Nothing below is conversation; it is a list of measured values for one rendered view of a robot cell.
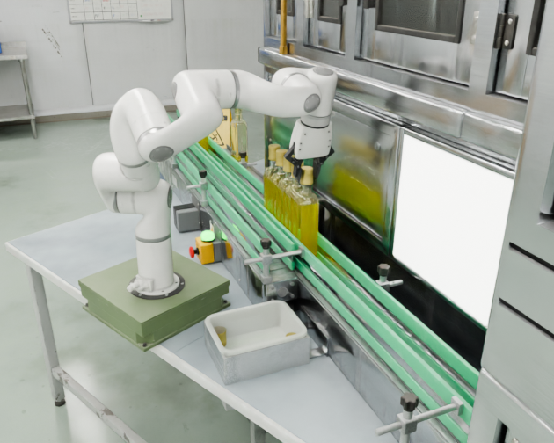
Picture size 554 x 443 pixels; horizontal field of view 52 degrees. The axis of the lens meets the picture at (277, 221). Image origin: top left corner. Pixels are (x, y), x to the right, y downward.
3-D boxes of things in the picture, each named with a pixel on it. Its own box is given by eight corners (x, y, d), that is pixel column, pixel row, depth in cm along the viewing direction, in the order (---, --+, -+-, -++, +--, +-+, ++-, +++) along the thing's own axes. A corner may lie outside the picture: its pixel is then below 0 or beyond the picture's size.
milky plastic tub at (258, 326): (309, 361, 141) (310, 332, 137) (224, 385, 133) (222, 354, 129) (282, 324, 155) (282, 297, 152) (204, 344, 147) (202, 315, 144)
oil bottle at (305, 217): (317, 262, 162) (320, 192, 153) (300, 266, 160) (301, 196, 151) (309, 254, 167) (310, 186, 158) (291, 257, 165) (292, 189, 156)
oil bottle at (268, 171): (286, 231, 181) (286, 168, 173) (269, 234, 179) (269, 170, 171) (279, 224, 186) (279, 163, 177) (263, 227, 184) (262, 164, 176)
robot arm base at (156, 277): (149, 306, 148) (146, 254, 142) (116, 292, 154) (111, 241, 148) (188, 281, 160) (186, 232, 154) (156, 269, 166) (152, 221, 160)
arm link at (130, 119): (124, 181, 127) (107, 141, 114) (109, 136, 133) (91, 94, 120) (182, 162, 129) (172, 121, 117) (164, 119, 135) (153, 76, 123)
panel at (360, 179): (524, 351, 108) (561, 184, 94) (513, 354, 107) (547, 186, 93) (316, 194, 184) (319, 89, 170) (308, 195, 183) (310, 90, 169)
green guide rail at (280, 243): (295, 270, 157) (295, 243, 154) (291, 270, 157) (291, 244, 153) (161, 125, 305) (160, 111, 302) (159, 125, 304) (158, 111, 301)
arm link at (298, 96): (217, 98, 130) (295, 96, 141) (241, 125, 122) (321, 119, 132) (222, 63, 126) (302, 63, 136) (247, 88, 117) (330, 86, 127)
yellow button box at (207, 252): (222, 262, 190) (221, 242, 187) (200, 266, 187) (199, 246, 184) (215, 253, 196) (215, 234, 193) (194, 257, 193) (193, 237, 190)
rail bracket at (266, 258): (304, 276, 154) (306, 235, 149) (246, 288, 148) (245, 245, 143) (300, 271, 156) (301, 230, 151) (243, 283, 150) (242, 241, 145)
